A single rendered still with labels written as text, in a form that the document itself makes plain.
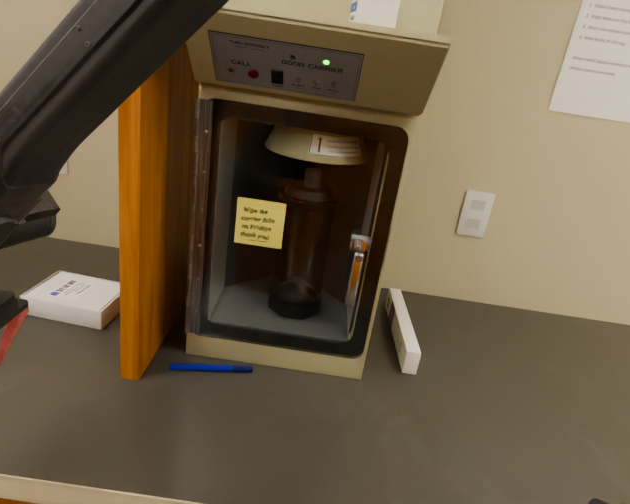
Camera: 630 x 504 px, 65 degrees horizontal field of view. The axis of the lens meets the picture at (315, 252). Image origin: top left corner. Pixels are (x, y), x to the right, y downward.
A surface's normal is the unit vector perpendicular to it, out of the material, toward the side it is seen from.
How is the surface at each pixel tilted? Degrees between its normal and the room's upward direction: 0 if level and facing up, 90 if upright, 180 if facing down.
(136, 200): 90
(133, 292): 90
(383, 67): 135
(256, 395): 0
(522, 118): 90
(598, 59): 90
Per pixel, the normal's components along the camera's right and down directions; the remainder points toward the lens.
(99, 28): -0.33, 0.23
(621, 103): -0.05, 0.38
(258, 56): -0.14, 0.91
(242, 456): 0.15, -0.91
